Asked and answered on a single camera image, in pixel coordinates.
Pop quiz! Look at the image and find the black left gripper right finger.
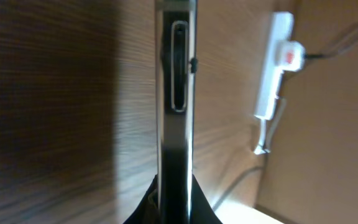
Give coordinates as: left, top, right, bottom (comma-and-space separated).
190, 175, 222, 224

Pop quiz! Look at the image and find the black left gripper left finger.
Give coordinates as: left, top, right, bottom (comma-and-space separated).
124, 175, 160, 224

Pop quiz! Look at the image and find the black Galaxy flip phone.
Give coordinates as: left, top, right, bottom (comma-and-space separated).
155, 0, 198, 223

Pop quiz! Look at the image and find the black charging cable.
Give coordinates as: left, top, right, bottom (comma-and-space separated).
211, 21, 358, 212

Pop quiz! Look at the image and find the white USB charger adapter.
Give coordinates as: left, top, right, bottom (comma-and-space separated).
275, 40, 306, 72

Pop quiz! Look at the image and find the white power strip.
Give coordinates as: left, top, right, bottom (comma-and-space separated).
254, 11, 294, 120

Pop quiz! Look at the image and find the white power strip cord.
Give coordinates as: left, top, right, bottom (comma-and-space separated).
253, 96, 288, 156

